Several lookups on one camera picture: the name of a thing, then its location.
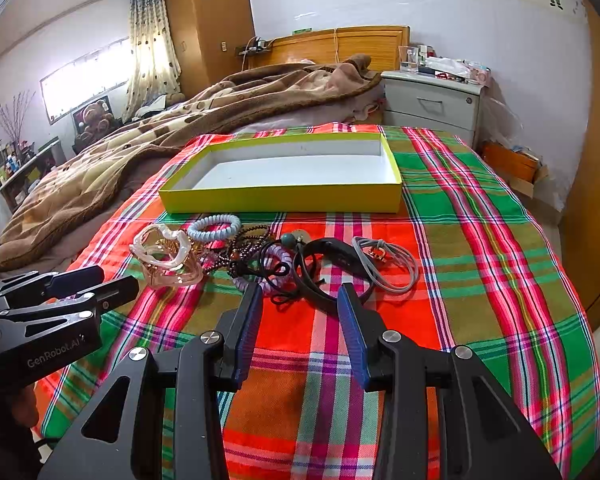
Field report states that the plaid tablecloth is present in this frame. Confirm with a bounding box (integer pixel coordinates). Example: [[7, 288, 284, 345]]
[[33, 121, 600, 480]]

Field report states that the yellow-green shallow box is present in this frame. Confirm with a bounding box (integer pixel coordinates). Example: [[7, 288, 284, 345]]
[[159, 132, 402, 214]]

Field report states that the light blue spiral hair tie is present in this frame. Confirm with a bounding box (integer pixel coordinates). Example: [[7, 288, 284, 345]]
[[186, 212, 243, 244]]

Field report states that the wooden wardrobe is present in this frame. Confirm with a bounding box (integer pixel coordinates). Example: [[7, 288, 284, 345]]
[[166, 0, 254, 98]]

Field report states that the pink scalloped bangle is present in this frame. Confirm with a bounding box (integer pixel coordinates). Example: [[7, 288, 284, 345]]
[[142, 247, 204, 289]]

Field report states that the patterned curtain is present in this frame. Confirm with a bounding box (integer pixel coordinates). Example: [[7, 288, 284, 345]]
[[122, 0, 181, 122]]

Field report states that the orange cardboard box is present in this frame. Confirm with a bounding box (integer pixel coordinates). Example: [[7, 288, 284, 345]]
[[480, 141, 540, 183]]

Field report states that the wooden headboard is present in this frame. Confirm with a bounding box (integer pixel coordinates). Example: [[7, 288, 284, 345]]
[[246, 25, 411, 72]]

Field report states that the desk shelf with items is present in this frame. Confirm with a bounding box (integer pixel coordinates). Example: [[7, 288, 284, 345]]
[[0, 138, 67, 214]]

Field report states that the purple spiral hair tie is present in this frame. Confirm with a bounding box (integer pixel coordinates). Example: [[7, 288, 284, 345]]
[[232, 242, 297, 295]]

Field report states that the black cord with teal bead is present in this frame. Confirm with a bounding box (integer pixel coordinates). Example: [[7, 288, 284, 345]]
[[258, 228, 326, 306]]

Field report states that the clutter on nightstand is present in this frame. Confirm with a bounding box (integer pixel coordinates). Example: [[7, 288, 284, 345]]
[[398, 44, 492, 87]]

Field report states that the brown paw-print blanket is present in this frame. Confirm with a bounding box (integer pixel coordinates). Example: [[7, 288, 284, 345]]
[[0, 54, 380, 275]]

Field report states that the black fitness band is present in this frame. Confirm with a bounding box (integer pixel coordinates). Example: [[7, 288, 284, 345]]
[[291, 237, 375, 318]]

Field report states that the clear heart-shaped bangle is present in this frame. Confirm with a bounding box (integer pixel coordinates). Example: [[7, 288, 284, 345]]
[[130, 223, 192, 271]]

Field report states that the grey bedside nightstand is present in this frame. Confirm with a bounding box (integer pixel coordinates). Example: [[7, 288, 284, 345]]
[[381, 70, 484, 148]]

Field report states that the dark beaded bracelet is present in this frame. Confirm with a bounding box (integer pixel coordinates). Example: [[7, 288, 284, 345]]
[[204, 224, 282, 281]]

